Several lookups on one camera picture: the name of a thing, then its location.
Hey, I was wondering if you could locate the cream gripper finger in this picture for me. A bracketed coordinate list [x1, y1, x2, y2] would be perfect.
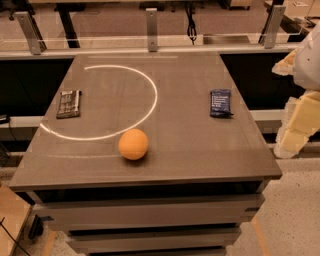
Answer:
[273, 90, 320, 159]
[272, 50, 297, 76]

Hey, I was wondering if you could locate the blue rxbar blueberry wrapper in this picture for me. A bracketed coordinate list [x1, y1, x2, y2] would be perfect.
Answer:
[210, 89, 233, 118]

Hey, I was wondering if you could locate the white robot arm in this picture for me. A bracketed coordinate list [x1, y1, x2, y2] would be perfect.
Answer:
[272, 31, 320, 159]

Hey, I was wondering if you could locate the black rxbar chocolate wrapper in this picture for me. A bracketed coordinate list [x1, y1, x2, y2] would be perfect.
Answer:
[56, 90, 82, 119]

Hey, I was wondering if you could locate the clear acrylic barrier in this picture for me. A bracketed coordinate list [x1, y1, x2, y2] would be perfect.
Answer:
[0, 31, 308, 52]

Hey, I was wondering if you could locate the grey drawer cabinet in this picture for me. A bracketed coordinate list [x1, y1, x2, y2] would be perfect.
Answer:
[10, 169, 282, 256]

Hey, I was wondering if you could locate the orange fruit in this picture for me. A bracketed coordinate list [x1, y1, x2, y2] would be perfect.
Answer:
[118, 129, 149, 160]

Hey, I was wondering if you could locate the right metal bracket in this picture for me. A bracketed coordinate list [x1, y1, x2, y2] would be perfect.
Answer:
[262, 5, 286, 49]

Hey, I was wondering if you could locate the metal bracket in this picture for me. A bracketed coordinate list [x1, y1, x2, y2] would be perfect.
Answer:
[15, 12, 46, 55]
[262, 5, 286, 49]
[146, 8, 158, 52]

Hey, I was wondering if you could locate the black hanging cable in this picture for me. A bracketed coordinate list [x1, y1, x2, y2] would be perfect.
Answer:
[184, 1, 198, 46]

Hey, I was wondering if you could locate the middle metal bracket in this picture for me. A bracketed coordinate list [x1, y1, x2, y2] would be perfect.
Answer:
[146, 8, 158, 52]

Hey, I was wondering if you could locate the left metal bracket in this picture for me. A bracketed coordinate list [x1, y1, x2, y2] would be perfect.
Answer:
[15, 12, 46, 55]

